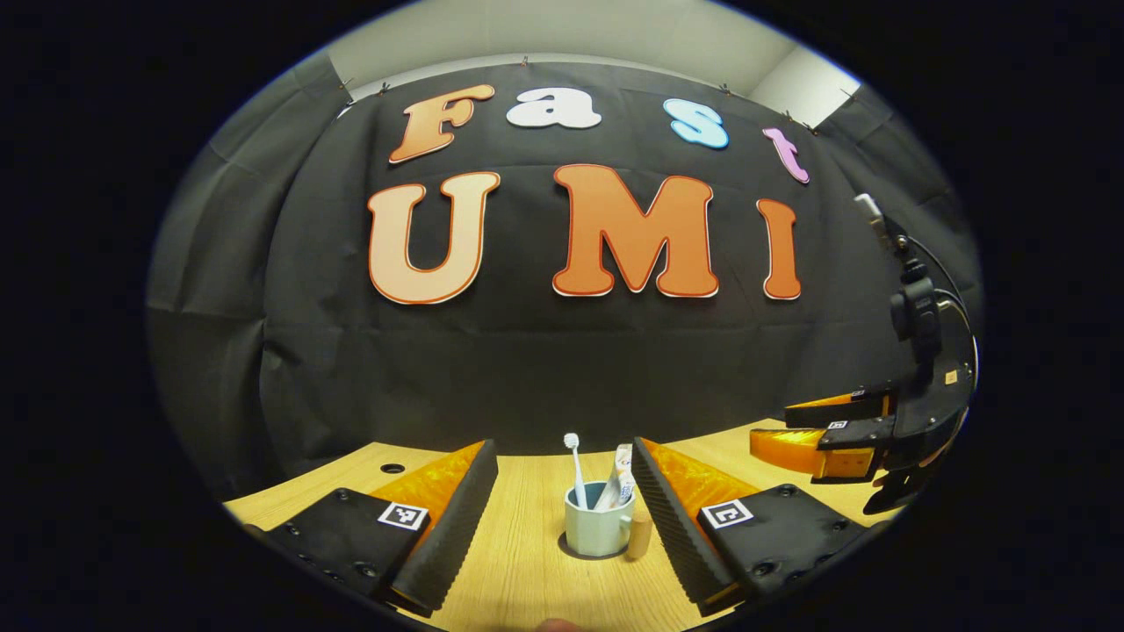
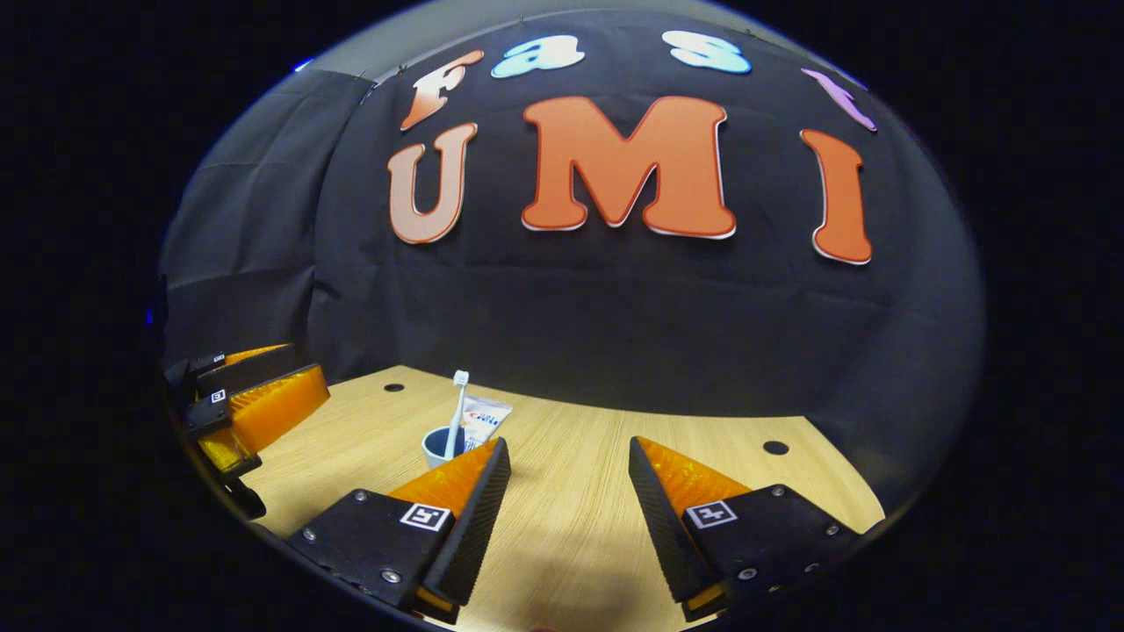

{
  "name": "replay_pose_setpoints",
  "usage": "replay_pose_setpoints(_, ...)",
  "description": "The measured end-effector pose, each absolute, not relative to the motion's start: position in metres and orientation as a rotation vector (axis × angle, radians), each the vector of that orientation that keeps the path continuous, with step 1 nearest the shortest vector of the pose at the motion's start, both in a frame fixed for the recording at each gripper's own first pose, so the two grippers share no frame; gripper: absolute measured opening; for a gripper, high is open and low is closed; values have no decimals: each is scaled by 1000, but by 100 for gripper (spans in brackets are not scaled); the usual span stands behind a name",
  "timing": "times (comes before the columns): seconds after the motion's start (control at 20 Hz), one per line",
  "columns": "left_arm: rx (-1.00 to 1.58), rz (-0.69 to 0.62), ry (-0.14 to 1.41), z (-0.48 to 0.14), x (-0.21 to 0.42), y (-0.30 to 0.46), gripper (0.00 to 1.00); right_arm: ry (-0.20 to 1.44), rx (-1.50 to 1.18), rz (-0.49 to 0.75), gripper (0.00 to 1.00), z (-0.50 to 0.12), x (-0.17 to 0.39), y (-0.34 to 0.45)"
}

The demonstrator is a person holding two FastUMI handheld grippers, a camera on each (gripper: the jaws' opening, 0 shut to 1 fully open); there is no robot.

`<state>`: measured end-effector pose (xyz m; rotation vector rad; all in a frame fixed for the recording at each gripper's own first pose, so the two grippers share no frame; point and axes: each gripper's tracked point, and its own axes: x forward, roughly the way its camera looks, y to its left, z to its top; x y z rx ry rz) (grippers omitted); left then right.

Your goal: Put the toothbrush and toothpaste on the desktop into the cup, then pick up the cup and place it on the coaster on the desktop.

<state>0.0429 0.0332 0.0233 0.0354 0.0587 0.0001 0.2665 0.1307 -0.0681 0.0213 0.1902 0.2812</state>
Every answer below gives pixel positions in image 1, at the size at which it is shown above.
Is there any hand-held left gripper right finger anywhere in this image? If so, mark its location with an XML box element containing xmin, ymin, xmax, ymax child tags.
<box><xmin>632</xmin><ymin>436</ymin><xmax>879</xmax><ymax>617</ymax></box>

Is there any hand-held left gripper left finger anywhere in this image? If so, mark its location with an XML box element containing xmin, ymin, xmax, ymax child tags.
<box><xmin>241</xmin><ymin>437</ymin><xmax>500</xmax><ymax>618</ymax></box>

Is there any light blue cup wooden handle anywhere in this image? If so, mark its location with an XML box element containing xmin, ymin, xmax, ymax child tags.
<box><xmin>564</xmin><ymin>481</ymin><xmax>655</xmax><ymax>561</ymax></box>

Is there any white toothpaste tube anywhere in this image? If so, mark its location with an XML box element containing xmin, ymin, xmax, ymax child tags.
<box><xmin>594</xmin><ymin>443</ymin><xmax>637</xmax><ymax>512</ymax></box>

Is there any dark brown round coaster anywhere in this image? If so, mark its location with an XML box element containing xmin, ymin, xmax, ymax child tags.
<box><xmin>558</xmin><ymin>530</ymin><xmax>635</xmax><ymax>562</ymax></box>

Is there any white toothbrush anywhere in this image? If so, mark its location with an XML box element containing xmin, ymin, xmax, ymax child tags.
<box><xmin>563</xmin><ymin>432</ymin><xmax>591</xmax><ymax>510</ymax></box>

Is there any wooden desktop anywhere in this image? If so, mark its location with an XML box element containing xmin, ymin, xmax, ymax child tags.
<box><xmin>224</xmin><ymin>420</ymin><xmax>897</xmax><ymax>632</ymax></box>

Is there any black backdrop cloth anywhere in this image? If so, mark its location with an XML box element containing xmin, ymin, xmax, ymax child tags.
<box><xmin>145</xmin><ymin>39</ymin><xmax>984</xmax><ymax>479</ymax></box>

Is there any black cable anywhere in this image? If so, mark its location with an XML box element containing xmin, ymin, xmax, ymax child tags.
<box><xmin>907</xmin><ymin>235</ymin><xmax>981</xmax><ymax>374</ymax></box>

